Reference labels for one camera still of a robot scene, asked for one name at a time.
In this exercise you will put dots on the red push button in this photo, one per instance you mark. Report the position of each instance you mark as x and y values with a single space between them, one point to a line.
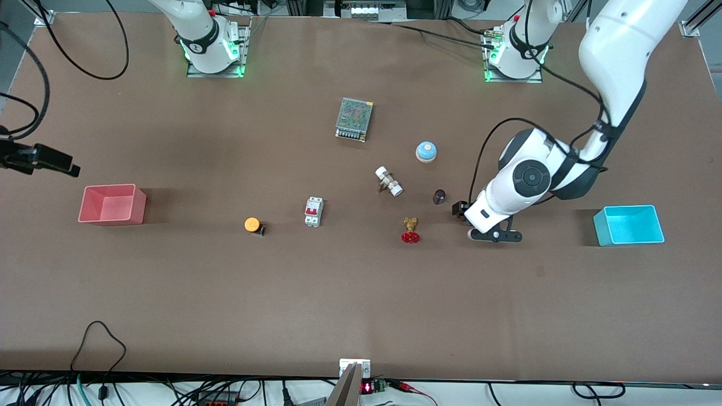
460 209

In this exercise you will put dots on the red LED display module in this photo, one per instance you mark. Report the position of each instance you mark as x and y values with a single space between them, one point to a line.
369 387

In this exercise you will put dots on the blue plastic bin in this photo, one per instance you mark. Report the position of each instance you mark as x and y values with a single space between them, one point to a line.
626 231

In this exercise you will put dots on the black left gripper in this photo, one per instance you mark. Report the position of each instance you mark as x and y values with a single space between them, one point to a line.
460 209

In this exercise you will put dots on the yellow push button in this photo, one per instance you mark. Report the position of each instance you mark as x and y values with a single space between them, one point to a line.
251 224

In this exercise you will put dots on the grey terminal block device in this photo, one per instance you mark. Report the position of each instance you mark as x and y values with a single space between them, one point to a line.
364 10

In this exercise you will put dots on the small dark cylinder knob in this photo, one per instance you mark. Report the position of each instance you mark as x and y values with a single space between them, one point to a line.
439 197

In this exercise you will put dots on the aluminium frame corner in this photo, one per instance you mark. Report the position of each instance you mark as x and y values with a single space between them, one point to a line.
44 17
688 28

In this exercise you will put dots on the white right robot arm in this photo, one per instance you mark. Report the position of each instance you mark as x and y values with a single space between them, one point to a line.
203 28

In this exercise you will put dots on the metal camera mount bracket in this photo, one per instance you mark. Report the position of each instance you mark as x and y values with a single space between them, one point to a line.
352 366

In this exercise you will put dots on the white pipe fitting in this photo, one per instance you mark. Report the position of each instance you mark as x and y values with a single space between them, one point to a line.
389 181

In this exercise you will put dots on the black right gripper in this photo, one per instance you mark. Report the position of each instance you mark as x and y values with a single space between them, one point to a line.
21 155

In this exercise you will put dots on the metal mesh power supply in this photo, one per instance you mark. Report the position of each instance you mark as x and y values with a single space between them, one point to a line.
353 115

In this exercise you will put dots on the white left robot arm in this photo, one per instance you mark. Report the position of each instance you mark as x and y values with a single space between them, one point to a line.
615 51

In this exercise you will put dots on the blue dome button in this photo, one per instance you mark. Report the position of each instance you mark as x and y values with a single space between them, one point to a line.
426 151

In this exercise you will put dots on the white red circuit breaker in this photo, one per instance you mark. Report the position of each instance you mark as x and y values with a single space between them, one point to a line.
314 211

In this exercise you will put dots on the pink plastic bin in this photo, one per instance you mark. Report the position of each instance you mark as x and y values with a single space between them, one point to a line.
127 211

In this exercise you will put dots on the red clip lead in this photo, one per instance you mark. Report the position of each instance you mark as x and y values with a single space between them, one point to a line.
414 389

